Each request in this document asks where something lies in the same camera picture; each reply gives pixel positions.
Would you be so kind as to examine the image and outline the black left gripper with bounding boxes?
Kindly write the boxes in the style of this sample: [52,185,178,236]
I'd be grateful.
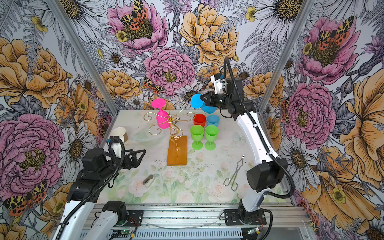
[99,149,147,179]

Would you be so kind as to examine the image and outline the metal tongs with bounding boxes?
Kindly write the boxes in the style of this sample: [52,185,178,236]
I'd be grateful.
[223,155,245,192]

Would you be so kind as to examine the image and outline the red wine glass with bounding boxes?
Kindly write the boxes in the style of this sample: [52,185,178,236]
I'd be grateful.
[193,114,207,128]

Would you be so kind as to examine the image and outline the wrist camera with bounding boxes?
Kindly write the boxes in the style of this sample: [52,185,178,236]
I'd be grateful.
[210,73,226,94]
[109,136,125,159]

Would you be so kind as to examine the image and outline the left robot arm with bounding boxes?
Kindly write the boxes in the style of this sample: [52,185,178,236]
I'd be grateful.
[53,137,146,240]

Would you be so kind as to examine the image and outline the floral table mat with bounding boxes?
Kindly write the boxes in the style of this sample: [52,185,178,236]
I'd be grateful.
[98,150,254,205]

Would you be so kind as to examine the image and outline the gold wire glass rack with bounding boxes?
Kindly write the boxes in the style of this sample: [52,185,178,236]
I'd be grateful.
[143,110,196,166]

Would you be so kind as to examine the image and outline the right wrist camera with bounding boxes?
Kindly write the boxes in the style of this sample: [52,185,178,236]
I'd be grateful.
[210,73,226,94]

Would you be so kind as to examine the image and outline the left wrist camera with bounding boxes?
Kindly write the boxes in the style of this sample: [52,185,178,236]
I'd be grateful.
[109,136,125,159]

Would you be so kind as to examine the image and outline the small metal carabiner clip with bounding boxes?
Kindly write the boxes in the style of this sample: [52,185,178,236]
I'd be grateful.
[143,175,155,188]

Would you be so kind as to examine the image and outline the pink wine glass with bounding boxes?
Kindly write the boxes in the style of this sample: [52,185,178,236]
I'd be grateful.
[152,99,171,129]

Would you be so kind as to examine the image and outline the blue wine glass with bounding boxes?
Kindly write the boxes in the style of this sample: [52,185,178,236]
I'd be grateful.
[207,115,220,127]
[191,94,217,114]

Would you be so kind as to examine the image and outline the brown paper cup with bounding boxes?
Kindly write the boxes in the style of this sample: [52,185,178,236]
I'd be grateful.
[111,127,129,143]

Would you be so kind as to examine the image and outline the green wine glass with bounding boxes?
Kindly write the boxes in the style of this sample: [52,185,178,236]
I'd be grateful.
[190,125,205,150]
[205,125,219,151]

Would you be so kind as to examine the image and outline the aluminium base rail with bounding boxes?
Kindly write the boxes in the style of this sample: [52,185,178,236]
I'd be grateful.
[65,203,310,240]

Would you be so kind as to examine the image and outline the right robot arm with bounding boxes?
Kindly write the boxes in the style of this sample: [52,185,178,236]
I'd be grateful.
[200,58,295,225]

